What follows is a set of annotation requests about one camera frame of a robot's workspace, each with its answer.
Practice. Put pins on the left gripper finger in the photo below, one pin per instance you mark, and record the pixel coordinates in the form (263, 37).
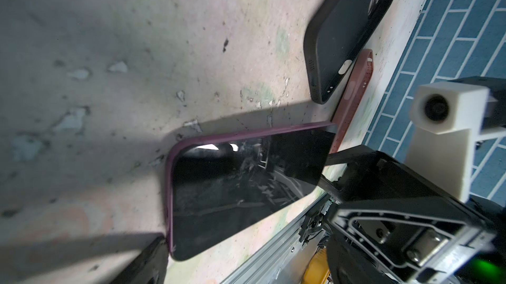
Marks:
(149, 267)

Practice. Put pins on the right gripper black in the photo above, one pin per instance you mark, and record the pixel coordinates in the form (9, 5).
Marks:
(402, 227)

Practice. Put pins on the black phone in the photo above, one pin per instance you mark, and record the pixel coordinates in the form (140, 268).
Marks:
(219, 185)

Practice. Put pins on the black phone case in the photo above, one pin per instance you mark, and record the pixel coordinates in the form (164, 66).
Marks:
(333, 39)

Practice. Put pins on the pink phone case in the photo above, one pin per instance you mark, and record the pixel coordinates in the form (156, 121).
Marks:
(350, 100)

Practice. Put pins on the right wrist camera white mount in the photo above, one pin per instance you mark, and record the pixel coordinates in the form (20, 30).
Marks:
(450, 118)

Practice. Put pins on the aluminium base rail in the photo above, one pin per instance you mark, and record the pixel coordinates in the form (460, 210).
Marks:
(284, 258)

